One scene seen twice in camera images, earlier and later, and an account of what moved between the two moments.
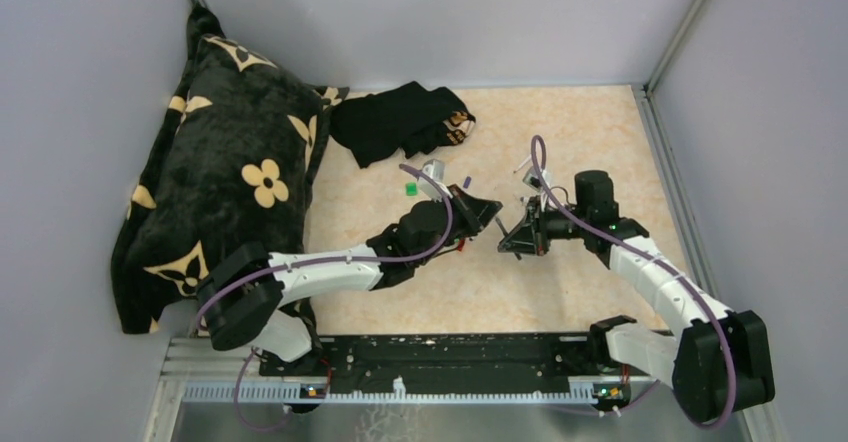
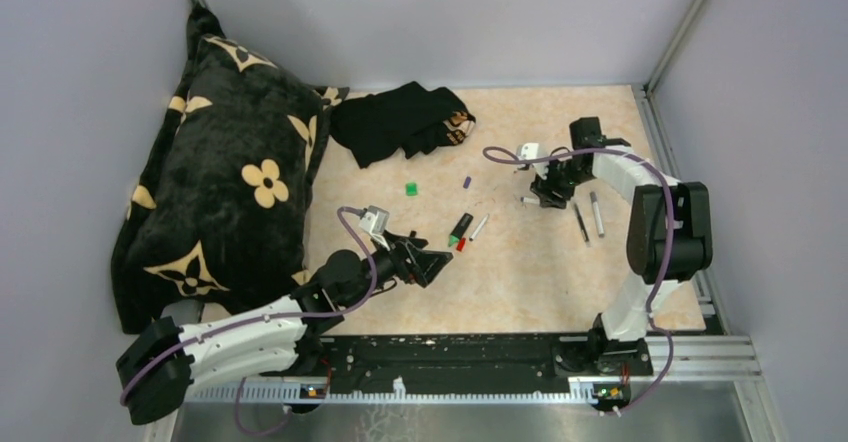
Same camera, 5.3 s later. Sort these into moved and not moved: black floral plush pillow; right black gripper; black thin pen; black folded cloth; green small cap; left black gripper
Moved: black thin pen; right black gripper; left black gripper
Not moved: black floral plush pillow; black folded cloth; green small cap
